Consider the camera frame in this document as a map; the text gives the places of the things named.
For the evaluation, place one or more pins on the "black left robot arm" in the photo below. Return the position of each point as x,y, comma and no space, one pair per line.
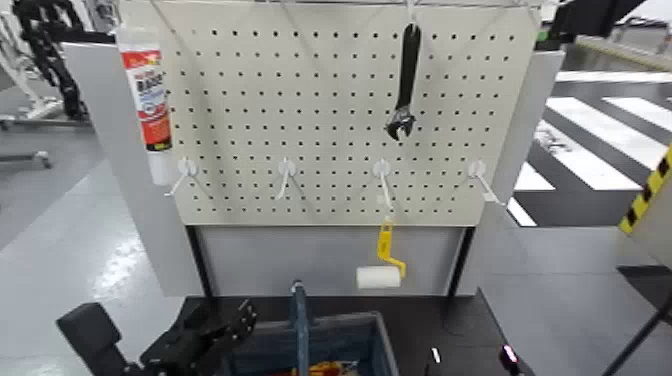
92,333

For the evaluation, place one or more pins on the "white hook holding wrench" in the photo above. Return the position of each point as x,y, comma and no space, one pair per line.
411,11

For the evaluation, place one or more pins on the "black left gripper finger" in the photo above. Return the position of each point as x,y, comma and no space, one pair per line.
236,328
204,321

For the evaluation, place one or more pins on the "beige perforated pegboard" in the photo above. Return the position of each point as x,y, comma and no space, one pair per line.
315,105

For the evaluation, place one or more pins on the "white metal stand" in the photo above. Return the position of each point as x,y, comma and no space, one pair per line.
21,84

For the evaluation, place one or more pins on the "black frame post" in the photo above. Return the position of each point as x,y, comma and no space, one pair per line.
199,262

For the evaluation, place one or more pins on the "black tripod leg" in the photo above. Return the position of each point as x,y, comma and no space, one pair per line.
638,341

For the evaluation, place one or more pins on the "yellow black striped barrier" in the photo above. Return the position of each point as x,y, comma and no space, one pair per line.
651,194

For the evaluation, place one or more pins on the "black equipment with green label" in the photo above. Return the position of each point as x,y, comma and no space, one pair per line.
593,18

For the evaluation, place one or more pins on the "grey bar with foot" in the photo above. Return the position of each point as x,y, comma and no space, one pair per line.
26,157

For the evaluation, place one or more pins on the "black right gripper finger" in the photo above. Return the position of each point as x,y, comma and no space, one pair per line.
433,359
510,362

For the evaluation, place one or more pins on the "black adjustable wrench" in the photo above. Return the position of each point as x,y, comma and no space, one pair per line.
408,73

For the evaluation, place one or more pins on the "yellow red tool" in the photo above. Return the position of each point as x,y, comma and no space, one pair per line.
325,369

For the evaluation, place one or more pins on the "white red sealant tube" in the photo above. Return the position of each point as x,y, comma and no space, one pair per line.
149,94

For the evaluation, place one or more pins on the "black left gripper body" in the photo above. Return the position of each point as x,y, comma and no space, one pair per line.
178,357

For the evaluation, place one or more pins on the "white pegboard hook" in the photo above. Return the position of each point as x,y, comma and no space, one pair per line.
286,168
381,168
186,167
476,169

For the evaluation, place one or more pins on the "grey back panel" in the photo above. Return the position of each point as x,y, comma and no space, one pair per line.
273,260

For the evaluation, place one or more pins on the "grey side panel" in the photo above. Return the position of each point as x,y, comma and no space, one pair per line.
533,105
120,184

